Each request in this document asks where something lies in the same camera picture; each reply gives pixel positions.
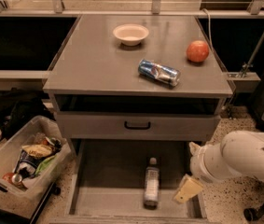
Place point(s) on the green snack bag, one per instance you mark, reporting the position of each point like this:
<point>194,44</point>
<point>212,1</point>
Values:
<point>44,165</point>

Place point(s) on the clear plastic water bottle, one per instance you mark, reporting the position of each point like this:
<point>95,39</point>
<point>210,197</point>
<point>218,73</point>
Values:
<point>152,184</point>

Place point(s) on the red soda can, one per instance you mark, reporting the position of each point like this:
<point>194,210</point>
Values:
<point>13,178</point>

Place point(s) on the clear plastic storage bin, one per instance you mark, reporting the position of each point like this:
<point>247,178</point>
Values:
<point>11,150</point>

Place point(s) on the black drawer handle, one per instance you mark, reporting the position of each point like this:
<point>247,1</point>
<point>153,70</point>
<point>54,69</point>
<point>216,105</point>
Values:
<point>137,126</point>

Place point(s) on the blue white snack bag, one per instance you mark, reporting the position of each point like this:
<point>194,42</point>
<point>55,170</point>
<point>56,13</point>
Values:
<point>26,165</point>

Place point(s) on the red apple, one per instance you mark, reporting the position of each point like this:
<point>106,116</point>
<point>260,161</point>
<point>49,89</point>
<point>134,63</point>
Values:
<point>197,51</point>

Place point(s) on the white bowl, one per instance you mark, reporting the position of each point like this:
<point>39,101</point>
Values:
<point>130,34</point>

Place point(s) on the crushed blue soda can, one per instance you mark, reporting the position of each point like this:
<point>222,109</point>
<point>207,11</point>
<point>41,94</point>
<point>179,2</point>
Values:
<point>159,72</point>

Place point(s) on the metal diagonal rod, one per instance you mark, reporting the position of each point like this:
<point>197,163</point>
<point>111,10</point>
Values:
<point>246,66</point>

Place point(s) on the black backpack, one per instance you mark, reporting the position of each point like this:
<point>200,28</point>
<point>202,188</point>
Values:
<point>17,107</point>

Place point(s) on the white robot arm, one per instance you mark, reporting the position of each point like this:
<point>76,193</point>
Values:
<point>239,153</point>

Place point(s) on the closed grey drawer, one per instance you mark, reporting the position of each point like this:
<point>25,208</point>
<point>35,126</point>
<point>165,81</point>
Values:
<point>111,126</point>

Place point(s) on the grey drawer cabinet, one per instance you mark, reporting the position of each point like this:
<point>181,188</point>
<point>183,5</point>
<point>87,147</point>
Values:
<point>96,73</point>

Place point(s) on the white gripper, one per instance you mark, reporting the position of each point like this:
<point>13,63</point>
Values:
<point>198,164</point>

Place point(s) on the yellow chip bag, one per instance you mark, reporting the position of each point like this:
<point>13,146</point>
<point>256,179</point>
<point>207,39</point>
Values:
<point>38,151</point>

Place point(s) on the open grey middle drawer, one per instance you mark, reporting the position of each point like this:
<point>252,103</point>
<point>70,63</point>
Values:
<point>109,183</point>

